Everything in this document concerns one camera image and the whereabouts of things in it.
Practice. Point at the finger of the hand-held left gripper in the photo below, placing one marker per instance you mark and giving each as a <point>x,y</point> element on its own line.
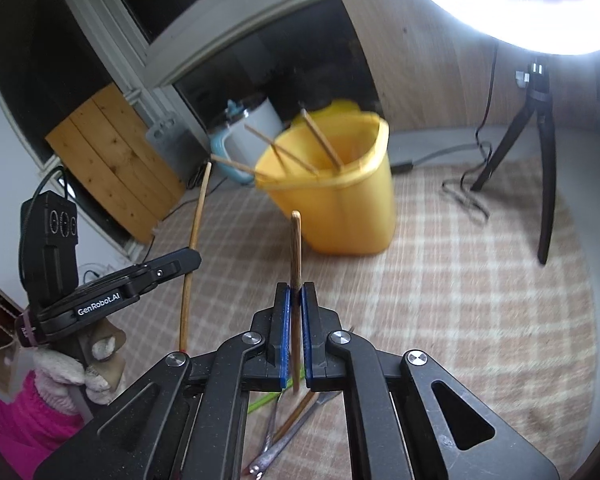
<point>175,264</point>

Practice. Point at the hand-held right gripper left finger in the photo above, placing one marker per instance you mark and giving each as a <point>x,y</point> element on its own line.
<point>283,340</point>

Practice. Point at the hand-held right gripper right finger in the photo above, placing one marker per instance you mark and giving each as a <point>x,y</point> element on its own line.
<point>307,340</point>

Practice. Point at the wooden chopstick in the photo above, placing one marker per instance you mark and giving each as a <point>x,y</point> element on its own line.
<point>295,250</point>
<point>295,416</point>
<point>198,210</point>
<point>232,164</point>
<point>320,135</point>
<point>270,144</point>

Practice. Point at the green chopstick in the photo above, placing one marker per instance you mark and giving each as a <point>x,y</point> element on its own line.
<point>265,401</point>

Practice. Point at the metal spoon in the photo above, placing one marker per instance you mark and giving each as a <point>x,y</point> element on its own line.
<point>292,434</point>

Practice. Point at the yellow plastic bucket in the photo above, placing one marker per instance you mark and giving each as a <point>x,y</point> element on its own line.
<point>340,210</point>

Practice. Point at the person's left hand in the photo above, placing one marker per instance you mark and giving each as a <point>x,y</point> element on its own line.
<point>60,365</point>

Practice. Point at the metal fork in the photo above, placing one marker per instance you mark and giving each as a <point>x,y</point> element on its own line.
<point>270,425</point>

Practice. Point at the pine wood board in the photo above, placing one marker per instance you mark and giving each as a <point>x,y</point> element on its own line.
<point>110,160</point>

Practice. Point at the grey cutting board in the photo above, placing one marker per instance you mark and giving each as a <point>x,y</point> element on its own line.
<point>172,145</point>

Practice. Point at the checked tablecloth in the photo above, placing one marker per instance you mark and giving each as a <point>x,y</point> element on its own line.
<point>455,310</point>

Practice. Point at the white blue electric pot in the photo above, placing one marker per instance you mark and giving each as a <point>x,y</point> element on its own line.
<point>267,115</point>

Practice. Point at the black tripod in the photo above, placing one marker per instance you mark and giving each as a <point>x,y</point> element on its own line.
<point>547,185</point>

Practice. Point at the white window frame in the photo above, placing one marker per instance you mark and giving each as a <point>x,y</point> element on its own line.
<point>240,15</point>

